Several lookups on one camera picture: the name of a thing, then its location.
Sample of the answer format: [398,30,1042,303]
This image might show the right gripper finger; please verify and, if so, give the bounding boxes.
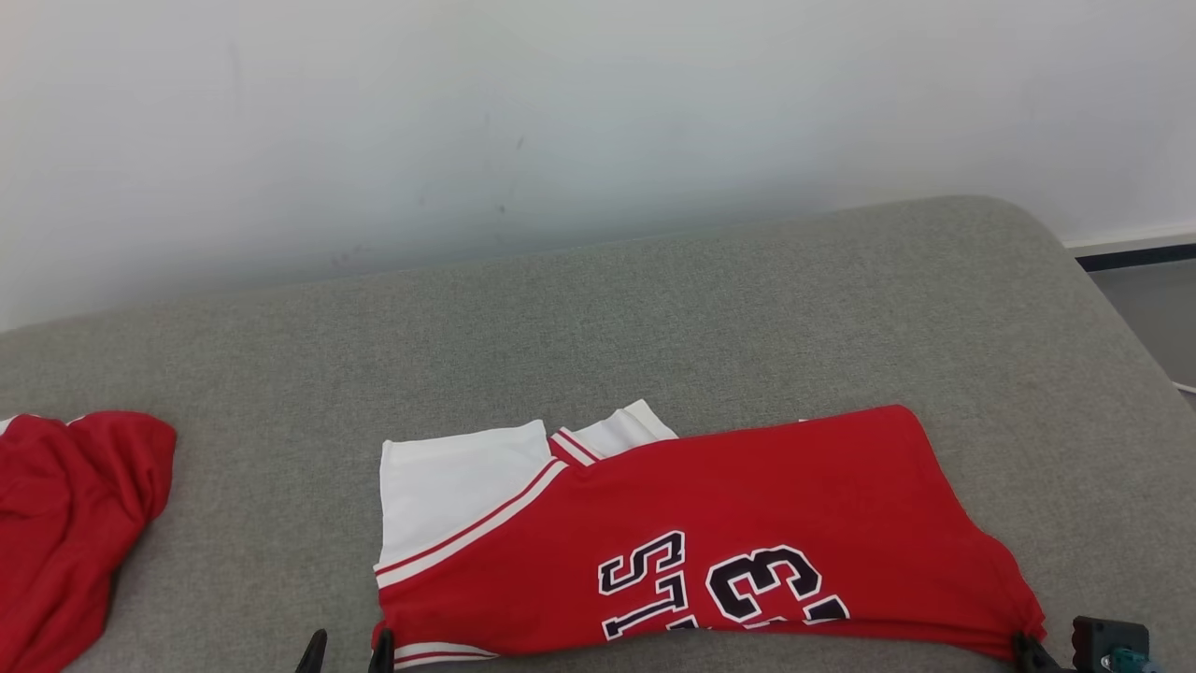
[1012,633,1061,673]

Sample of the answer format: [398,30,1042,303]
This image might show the red shorts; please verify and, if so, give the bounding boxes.
[0,409,178,673]

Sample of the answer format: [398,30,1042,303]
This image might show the red white basketball jersey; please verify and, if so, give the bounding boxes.
[374,399,1047,671]

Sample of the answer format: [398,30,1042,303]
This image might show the grey fabric sofa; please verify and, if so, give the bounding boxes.
[0,194,1196,673]

